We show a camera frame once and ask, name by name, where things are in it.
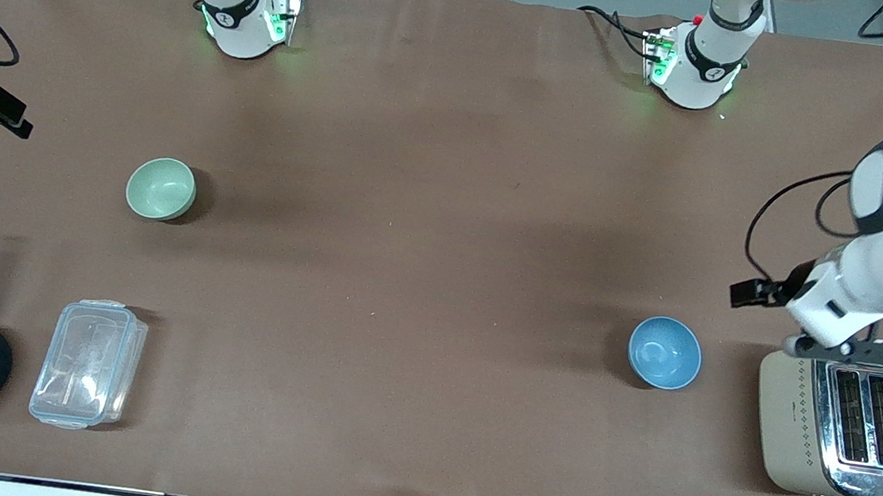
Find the beige chrome toaster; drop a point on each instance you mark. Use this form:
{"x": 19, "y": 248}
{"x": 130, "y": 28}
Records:
{"x": 786, "y": 425}

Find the brown table cover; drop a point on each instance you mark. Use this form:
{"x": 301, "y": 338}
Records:
{"x": 453, "y": 157}

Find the blue bowl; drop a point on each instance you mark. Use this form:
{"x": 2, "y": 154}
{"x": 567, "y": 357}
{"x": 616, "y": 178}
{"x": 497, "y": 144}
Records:
{"x": 664, "y": 353}

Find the green bowl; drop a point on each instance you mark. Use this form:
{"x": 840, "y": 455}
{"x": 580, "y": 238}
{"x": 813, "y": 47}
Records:
{"x": 161, "y": 188}

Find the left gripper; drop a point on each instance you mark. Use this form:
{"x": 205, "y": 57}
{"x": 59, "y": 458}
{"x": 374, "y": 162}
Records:
{"x": 792, "y": 288}

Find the base plate with green light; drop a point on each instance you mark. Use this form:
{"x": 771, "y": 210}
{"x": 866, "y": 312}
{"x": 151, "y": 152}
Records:
{"x": 659, "y": 56}
{"x": 283, "y": 18}

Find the clear plastic food container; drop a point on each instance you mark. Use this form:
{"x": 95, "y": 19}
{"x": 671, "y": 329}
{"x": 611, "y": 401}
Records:
{"x": 88, "y": 365}

